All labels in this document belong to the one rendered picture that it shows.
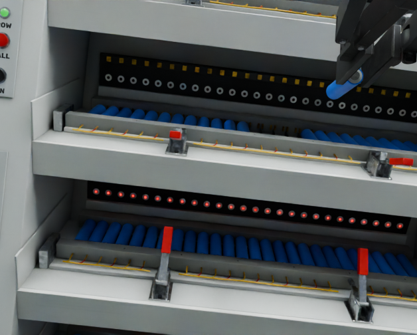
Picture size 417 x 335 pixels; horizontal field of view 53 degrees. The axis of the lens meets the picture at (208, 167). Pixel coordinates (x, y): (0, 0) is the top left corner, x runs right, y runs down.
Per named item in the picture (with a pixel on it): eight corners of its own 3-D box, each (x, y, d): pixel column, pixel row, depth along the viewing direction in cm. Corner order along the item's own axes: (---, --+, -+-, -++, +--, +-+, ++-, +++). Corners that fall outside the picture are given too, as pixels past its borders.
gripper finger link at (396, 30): (392, 24, 35) (401, 24, 35) (361, 60, 42) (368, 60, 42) (391, 56, 35) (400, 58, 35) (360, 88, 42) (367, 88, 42)
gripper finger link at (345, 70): (374, 54, 35) (364, 53, 35) (342, 85, 42) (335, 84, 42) (375, 22, 35) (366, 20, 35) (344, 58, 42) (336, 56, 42)
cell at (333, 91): (337, 81, 48) (360, 63, 41) (344, 96, 47) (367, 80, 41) (323, 87, 47) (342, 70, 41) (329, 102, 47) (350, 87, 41)
